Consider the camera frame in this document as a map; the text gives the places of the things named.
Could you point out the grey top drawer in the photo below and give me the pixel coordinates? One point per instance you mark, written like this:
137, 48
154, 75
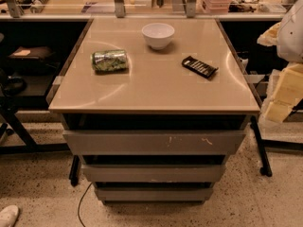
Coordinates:
153, 142

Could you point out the white shoe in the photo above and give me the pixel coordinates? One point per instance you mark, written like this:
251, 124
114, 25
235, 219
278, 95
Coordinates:
9, 215

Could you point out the grey drawer cabinet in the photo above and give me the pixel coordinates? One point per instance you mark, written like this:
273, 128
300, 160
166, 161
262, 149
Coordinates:
156, 92

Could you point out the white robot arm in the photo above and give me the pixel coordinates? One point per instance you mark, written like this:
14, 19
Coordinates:
287, 36

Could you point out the green crushed soda can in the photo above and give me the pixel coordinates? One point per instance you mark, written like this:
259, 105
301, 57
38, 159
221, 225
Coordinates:
109, 60

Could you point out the black table frame left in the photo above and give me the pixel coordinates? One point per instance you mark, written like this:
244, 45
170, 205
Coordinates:
30, 145

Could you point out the white ceramic bowl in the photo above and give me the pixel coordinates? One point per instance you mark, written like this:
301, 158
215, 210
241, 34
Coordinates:
157, 35

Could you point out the grey middle drawer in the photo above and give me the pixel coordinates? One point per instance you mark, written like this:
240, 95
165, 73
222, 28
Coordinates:
153, 174

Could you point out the black table leg right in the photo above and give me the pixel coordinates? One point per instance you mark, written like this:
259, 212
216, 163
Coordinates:
265, 170

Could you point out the grey bottom drawer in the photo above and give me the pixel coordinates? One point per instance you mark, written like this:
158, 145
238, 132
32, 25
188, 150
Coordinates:
137, 194

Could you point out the grey drawer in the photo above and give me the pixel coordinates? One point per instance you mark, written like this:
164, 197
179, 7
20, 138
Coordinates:
137, 194
153, 142
153, 174

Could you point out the black snack bar wrapper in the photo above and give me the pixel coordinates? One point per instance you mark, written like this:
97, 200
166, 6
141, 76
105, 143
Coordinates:
201, 68

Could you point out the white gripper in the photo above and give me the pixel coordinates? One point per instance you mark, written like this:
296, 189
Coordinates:
293, 37

